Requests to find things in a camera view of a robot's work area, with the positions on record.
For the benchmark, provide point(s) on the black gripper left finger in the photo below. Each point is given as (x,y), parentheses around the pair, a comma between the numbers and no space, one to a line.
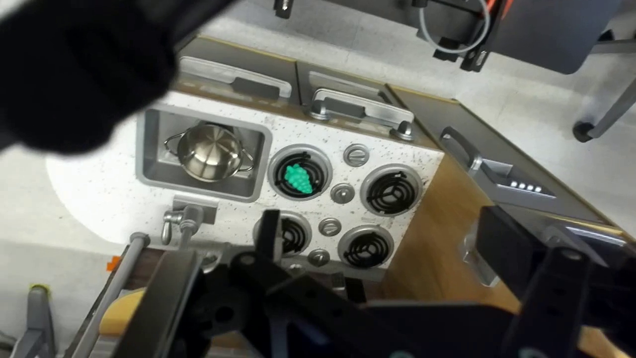
(160,304)

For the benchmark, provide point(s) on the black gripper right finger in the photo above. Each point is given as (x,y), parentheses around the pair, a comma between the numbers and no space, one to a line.
(510,248)

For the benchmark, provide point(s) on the green toy vegetable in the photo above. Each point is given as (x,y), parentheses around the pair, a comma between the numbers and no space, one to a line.
(298,179)

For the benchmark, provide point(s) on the grey toy sink basin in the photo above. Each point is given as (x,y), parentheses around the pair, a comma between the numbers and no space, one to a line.
(156,173)

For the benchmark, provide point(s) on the silver metal pot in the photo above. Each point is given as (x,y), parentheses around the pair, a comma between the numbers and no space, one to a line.
(210,151)

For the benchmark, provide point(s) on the silver stove knob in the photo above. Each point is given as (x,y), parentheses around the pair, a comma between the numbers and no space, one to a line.
(343,193)
(357,155)
(331,226)
(319,256)

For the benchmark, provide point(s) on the grey toy faucet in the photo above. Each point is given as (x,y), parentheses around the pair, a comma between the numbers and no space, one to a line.
(190,214)

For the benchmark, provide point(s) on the wooden toy kitchen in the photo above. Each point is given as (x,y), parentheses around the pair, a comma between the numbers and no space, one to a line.
(220,210)

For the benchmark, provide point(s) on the black coil toy burner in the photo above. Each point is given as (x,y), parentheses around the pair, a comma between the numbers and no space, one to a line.
(393,189)
(296,234)
(367,246)
(321,165)

